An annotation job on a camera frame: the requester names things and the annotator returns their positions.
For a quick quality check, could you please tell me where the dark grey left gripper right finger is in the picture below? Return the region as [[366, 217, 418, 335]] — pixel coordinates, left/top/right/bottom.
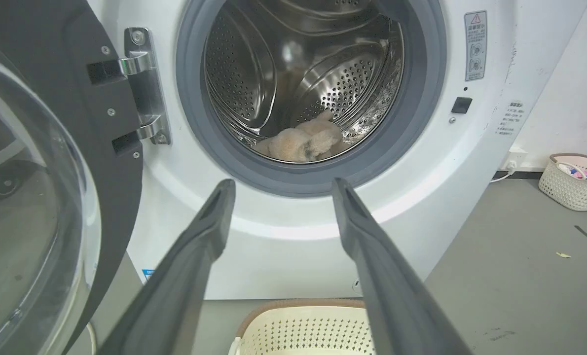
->
[[331, 177, 473, 355]]

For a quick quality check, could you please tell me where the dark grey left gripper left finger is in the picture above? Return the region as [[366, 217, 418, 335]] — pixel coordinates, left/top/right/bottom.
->
[[98, 179, 236, 355]]

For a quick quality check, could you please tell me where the beige fluffy towel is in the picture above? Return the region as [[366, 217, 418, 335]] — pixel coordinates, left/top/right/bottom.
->
[[252, 111, 344, 163]]

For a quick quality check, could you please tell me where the cream perforated laundry basket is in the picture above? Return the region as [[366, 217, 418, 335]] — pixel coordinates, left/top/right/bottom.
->
[[228, 298, 376, 355]]

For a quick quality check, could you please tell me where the white front-load washing machine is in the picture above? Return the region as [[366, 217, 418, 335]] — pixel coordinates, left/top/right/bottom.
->
[[87, 0, 587, 300]]

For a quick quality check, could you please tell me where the washing machine door with glass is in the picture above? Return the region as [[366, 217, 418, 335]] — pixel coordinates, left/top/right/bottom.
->
[[0, 0, 144, 355]]

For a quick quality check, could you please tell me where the small cream basket with items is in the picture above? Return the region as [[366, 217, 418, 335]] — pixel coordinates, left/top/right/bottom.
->
[[538, 153, 587, 212]]

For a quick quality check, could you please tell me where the grey rubber door gasket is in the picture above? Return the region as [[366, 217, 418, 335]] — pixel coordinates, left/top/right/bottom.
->
[[176, 0, 447, 198]]

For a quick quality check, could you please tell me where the small text label sticker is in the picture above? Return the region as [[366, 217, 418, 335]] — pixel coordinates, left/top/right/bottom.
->
[[496, 101, 525, 137]]

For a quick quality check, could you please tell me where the chrome door hinge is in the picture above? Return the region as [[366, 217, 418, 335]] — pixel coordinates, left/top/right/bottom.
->
[[120, 27, 172, 145]]

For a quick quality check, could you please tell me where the stainless steel perforated drum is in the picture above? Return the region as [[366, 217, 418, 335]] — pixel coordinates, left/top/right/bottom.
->
[[204, 0, 405, 164]]

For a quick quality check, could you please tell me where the grey warning sticker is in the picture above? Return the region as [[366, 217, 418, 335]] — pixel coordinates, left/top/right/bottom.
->
[[464, 10, 487, 82]]

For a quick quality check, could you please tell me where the white power cable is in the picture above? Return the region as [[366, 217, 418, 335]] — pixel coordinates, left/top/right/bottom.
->
[[490, 161, 517, 183]]

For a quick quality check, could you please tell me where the white wall power outlet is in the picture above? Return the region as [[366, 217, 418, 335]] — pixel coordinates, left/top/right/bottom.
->
[[505, 146, 528, 172]]

